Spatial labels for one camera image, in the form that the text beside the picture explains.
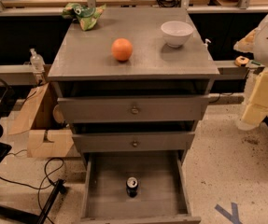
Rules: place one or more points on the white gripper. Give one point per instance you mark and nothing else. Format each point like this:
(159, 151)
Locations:
(257, 102)

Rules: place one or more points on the white bowl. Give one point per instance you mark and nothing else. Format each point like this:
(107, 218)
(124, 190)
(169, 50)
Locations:
(176, 33)

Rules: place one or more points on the grey drawer cabinet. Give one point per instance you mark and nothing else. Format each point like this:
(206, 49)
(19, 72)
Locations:
(85, 67)

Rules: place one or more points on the grey middle drawer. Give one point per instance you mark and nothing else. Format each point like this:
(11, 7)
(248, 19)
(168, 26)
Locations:
(117, 142)

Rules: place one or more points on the cardboard box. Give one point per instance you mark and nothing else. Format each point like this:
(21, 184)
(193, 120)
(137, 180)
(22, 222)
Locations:
(41, 120)

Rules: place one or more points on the small white pump bottle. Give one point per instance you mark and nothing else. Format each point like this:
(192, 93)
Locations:
(207, 43)

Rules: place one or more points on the orange fruit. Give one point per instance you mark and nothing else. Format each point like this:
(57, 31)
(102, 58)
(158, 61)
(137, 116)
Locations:
(122, 49)

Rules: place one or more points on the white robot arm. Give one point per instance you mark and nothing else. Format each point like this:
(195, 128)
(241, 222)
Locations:
(255, 42)

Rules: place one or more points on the dark pepsi can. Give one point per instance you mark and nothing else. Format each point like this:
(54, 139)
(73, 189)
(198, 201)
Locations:
(132, 186)

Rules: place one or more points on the clear sanitizer bottle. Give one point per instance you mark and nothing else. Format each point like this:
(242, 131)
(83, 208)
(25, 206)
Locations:
(36, 61)

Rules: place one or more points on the grey top drawer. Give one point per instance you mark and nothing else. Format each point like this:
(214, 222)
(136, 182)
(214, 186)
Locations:
(132, 109)

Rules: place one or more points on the grey open bottom drawer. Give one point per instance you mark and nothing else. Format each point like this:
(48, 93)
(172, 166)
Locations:
(161, 196)

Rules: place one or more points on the green chip bag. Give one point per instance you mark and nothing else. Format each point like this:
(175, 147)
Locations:
(86, 16)

